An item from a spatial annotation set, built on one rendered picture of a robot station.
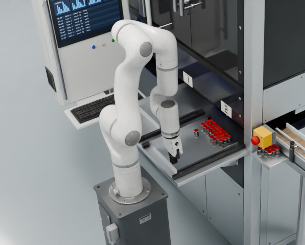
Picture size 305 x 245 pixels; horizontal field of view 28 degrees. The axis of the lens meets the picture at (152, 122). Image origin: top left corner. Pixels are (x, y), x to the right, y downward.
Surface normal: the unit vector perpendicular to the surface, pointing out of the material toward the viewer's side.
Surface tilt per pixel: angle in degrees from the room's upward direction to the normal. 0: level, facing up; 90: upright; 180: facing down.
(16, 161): 0
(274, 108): 90
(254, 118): 90
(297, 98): 90
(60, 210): 0
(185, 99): 0
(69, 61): 90
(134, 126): 65
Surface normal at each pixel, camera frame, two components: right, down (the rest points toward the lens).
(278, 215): 0.50, 0.47
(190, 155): -0.09, -0.81
